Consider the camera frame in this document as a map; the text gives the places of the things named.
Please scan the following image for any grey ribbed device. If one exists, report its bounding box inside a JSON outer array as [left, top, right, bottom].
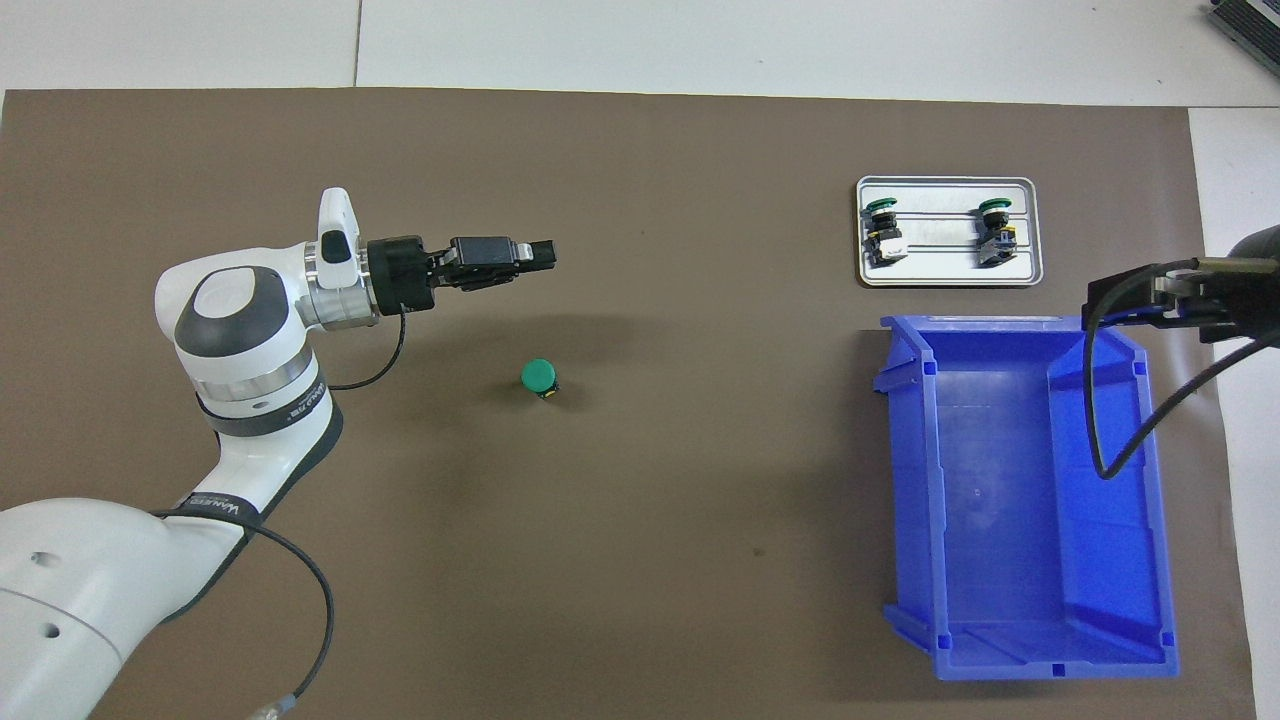
[[1205, 0, 1280, 56]]

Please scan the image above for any grey metal tray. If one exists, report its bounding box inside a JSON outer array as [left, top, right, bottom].
[[856, 176, 1043, 289]]

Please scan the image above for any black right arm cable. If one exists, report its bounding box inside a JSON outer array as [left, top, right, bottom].
[[1084, 258, 1280, 481]]

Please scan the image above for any brown table mat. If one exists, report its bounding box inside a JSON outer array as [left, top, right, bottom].
[[0, 88, 1256, 720]]

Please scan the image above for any green push button switch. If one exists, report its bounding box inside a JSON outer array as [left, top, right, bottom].
[[862, 197, 907, 268], [520, 358, 563, 403], [975, 197, 1018, 269]]

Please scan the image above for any blue plastic storage bin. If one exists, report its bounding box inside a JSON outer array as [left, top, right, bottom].
[[872, 314, 1181, 682]]

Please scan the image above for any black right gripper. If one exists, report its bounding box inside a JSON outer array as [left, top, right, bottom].
[[1086, 225, 1280, 346]]

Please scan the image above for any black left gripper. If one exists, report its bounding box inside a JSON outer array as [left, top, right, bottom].
[[366, 235, 558, 314]]

